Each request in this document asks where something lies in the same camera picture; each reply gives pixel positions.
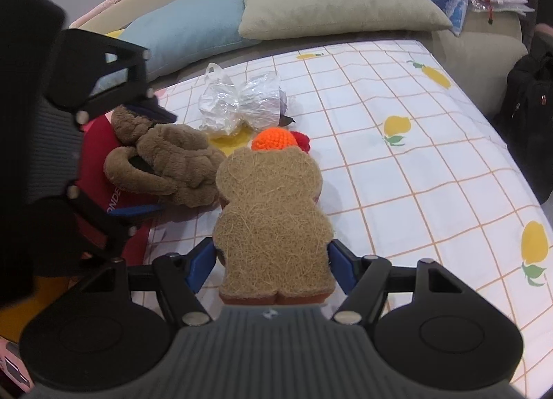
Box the black backpack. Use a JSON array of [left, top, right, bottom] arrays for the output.
[[495, 53, 553, 205]]

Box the checked lemon print sheet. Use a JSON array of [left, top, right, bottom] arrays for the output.
[[142, 38, 553, 387]]

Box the pink printed bag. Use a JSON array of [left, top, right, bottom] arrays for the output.
[[0, 336, 33, 391]]

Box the beige fabric sofa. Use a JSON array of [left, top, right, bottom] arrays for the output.
[[65, 0, 530, 123]]

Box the beige pillow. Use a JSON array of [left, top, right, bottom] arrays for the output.
[[238, 0, 453, 41]]

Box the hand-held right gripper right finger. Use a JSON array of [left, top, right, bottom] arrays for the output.
[[327, 240, 467, 325]]

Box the light blue pillow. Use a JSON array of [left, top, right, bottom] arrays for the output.
[[93, 0, 260, 95]]

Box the orange cardboard box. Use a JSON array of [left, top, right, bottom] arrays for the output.
[[0, 269, 104, 343]]

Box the crumpled clear plastic bag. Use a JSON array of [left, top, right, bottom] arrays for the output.
[[198, 63, 294, 136]]

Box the red knitted ball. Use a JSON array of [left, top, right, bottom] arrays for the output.
[[290, 131, 312, 154]]

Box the red lidded box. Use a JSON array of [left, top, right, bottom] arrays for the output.
[[73, 116, 167, 270]]

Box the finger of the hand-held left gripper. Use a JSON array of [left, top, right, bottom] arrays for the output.
[[45, 28, 179, 124], [65, 180, 168, 271]]

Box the bear-shaped brown scrub sponge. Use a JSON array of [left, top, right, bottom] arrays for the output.
[[213, 149, 334, 307]]

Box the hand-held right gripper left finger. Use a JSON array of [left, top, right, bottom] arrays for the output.
[[80, 238, 219, 325]]

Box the orange knitted ball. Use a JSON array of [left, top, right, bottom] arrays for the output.
[[251, 128, 297, 152]]

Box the brown plush toy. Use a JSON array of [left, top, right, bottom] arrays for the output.
[[104, 106, 227, 208]]

